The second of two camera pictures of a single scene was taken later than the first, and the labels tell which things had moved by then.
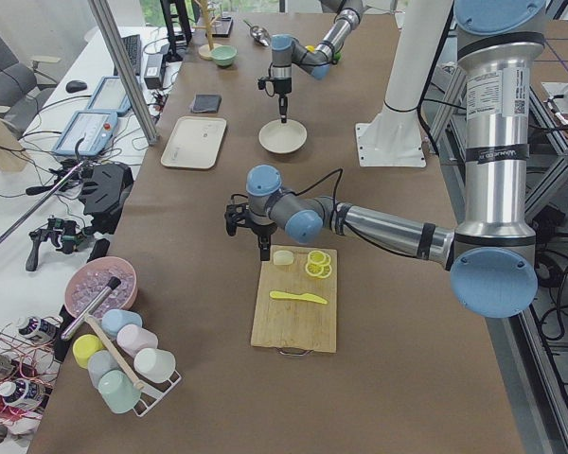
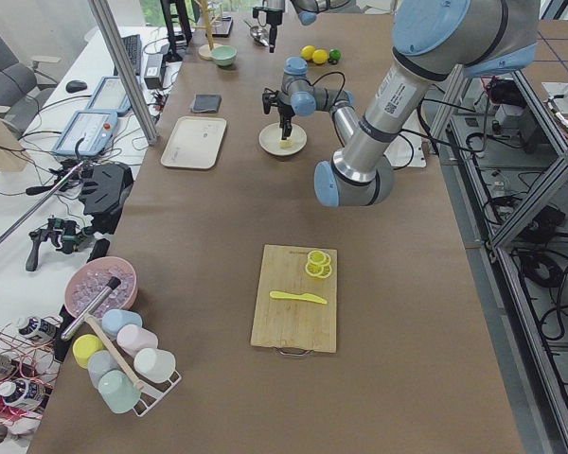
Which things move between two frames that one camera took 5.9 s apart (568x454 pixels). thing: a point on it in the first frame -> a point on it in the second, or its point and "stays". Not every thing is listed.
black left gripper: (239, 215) -> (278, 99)
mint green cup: (118, 391) stays
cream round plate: (282, 138) stays
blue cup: (113, 320) stays
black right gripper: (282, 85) -> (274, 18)
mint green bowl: (223, 55) stays
